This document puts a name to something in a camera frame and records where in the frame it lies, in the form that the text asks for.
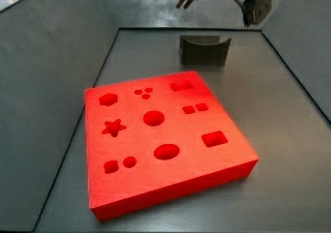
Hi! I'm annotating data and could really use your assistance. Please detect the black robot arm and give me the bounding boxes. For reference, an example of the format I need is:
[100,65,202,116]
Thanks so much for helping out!
[243,0,271,26]

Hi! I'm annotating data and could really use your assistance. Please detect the red foam shape board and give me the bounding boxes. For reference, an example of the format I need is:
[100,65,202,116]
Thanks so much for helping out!
[86,72,259,221]

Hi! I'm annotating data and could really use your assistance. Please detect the black curved fixture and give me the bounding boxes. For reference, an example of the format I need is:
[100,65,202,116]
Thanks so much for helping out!
[180,35,231,66]

